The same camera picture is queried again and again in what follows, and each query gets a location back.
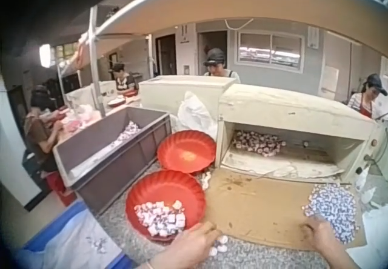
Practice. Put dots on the person's right hand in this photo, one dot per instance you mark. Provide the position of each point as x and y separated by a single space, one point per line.
322 235

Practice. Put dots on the person's left hand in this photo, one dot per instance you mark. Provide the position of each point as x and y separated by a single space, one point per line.
188 247

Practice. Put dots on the person's left fingers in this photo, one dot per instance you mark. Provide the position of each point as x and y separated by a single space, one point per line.
211 233

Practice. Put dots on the person's right fingers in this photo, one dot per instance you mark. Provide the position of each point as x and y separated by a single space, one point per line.
308 226

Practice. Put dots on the loose wrapped candies cluster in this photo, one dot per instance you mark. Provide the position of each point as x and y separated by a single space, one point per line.
219 247

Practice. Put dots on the pile of blue-white wrappers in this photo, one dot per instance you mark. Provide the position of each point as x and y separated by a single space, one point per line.
333 208

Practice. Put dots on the brown cardboard sheet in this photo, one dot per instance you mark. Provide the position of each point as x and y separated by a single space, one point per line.
260 208

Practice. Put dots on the pile of wrapped candies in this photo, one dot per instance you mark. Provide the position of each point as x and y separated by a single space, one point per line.
162 219

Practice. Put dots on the small group of white candies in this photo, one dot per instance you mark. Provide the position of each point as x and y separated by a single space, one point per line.
206 179

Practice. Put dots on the red scalloped plate with candies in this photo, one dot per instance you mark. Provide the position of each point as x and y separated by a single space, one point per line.
163 187

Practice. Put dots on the empty red scalloped plate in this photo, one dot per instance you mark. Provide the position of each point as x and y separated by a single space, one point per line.
186 151

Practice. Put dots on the heap of candies in cabinet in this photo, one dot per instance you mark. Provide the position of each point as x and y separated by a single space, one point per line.
257 143

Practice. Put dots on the cream open-front cabinet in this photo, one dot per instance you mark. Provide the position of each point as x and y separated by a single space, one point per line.
291 114

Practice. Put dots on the grey plastic crate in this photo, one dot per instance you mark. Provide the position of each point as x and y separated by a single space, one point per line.
121 163

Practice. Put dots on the white plastic bag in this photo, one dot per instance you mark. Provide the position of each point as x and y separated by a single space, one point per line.
195 114

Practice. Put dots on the heap of candies in crate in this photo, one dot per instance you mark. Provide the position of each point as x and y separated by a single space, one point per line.
127 134

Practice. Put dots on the blue crate with plastic liner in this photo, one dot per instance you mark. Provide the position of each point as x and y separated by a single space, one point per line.
69 244

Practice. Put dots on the cream closed box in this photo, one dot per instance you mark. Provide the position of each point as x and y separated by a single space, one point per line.
182 91

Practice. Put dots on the red plastic stool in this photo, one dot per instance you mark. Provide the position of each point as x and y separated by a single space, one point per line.
59 187

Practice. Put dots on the red plate with white contents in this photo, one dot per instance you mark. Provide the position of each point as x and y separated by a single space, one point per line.
116 100

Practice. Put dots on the worktable with pink goods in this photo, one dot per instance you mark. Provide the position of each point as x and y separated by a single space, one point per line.
77 117

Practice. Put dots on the white framed window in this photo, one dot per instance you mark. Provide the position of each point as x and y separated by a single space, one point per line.
270 51

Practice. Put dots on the dark door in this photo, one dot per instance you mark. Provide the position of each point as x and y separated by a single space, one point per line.
166 55

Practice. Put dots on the beige overhead shelf board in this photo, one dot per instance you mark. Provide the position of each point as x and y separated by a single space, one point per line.
230 5

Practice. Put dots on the grey metal frame post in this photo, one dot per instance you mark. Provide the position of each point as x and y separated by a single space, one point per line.
96 66

